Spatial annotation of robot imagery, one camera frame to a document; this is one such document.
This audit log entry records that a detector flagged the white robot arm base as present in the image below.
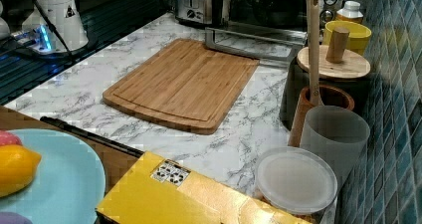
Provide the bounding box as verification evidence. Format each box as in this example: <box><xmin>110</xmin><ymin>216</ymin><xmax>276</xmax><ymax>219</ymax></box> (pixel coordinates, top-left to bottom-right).
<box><xmin>22</xmin><ymin>0</ymin><xmax>89</xmax><ymax>55</ymax></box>

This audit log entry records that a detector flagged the open glass oven door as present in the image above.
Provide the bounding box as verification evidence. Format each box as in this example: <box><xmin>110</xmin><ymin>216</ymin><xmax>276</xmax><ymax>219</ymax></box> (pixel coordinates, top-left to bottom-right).
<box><xmin>205</xmin><ymin>26</ymin><xmax>307</xmax><ymax>64</ymax></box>

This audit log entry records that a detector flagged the silver toaster oven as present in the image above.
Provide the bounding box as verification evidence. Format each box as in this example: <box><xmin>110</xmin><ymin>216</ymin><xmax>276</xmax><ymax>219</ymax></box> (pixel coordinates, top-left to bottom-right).
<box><xmin>228</xmin><ymin>0</ymin><xmax>344</xmax><ymax>31</ymax></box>

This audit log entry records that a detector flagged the wooden cutting board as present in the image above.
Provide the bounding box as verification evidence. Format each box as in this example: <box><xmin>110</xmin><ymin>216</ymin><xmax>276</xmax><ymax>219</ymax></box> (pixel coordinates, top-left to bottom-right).
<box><xmin>103</xmin><ymin>39</ymin><xmax>259</xmax><ymax>134</ymax></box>

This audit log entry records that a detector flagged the silver toaster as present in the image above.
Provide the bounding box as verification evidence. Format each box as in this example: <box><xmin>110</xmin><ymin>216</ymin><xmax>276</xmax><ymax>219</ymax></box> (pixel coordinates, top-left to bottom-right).
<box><xmin>175</xmin><ymin>0</ymin><xmax>223</xmax><ymax>26</ymax></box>

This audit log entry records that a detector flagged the round wooden knobbed lid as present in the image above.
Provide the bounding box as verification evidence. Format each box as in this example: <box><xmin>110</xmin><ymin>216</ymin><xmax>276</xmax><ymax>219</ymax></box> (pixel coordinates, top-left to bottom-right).
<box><xmin>297</xmin><ymin>27</ymin><xmax>370</xmax><ymax>80</ymax></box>

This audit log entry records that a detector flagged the clear plastic lidded container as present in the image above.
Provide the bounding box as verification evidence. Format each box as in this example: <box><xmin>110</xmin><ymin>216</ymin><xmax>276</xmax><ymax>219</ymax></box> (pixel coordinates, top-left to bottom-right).
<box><xmin>253</xmin><ymin>146</ymin><xmax>338</xmax><ymax>224</ymax></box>

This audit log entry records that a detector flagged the yellow cardboard box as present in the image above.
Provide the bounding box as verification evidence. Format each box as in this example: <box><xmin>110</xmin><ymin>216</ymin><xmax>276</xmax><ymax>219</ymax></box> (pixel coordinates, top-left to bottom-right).
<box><xmin>96</xmin><ymin>152</ymin><xmax>311</xmax><ymax>224</ymax></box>

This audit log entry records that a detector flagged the brown wooden utensil holder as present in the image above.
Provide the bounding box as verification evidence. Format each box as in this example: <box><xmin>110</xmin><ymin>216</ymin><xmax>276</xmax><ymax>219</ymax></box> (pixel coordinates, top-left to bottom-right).
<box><xmin>288</xmin><ymin>85</ymin><xmax>354</xmax><ymax>147</ymax></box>

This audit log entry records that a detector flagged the frosted grey plastic cup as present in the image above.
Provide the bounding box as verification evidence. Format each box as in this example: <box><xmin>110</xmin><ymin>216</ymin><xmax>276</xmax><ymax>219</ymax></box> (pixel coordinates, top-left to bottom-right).
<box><xmin>300</xmin><ymin>106</ymin><xmax>370</xmax><ymax>188</ymax></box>

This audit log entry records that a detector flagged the black canister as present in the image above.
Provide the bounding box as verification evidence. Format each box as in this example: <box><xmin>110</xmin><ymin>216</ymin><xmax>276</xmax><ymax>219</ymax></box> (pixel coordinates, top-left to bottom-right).
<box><xmin>279</xmin><ymin>60</ymin><xmax>370</xmax><ymax>130</ymax></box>

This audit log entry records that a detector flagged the black rod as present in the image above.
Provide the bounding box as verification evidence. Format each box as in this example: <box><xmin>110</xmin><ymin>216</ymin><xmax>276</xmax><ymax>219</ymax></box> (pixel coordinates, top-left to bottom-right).
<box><xmin>40</xmin><ymin>116</ymin><xmax>143</xmax><ymax>157</ymax></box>

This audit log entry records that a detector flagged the yellow cup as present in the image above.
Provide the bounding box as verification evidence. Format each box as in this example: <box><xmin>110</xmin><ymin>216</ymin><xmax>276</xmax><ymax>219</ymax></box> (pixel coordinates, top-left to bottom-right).
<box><xmin>322</xmin><ymin>20</ymin><xmax>371</xmax><ymax>55</ymax></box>

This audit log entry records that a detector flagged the light blue plate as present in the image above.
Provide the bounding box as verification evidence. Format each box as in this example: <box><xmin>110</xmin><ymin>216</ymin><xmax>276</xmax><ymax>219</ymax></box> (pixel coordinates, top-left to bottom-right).
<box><xmin>1</xmin><ymin>128</ymin><xmax>106</xmax><ymax>224</ymax></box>

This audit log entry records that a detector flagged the white capped amber jar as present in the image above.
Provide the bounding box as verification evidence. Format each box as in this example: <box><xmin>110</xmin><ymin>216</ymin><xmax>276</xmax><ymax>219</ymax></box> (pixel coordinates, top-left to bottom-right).
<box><xmin>335</xmin><ymin>1</ymin><xmax>363</xmax><ymax>24</ymax></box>

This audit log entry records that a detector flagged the yellow lemon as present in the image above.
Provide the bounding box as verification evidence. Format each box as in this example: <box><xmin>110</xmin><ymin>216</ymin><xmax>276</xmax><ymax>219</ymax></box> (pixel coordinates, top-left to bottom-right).
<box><xmin>0</xmin><ymin>144</ymin><xmax>42</xmax><ymax>197</ymax></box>

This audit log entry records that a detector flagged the pink round fruit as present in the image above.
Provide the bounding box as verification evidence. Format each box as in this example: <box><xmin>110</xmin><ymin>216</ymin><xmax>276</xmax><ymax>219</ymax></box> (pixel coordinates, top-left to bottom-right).
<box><xmin>0</xmin><ymin>130</ymin><xmax>22</xmax><ymax>146</ymax></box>

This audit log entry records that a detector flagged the purple fruit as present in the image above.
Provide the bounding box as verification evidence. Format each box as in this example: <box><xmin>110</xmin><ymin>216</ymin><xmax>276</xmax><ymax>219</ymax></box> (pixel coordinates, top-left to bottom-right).
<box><xmin>0</xmin><ymin>212</ymin><xmax>33</xmax><ymax>224</ymax></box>

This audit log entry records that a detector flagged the long wooden spoon handle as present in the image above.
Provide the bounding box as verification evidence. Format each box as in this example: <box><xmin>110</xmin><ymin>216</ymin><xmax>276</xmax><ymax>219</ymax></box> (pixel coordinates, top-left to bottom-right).
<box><xmin>307</xmin><ymin>0</ymin><xmax>323</xmax><ymax>106</ymax></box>

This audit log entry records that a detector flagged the black cable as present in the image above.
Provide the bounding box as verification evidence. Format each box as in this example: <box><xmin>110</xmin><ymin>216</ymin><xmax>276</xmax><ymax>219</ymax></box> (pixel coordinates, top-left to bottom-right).
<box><xmin>24</xmin><ymin>0</ymin><xmax>75</xmax><ymax>60</ymax></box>

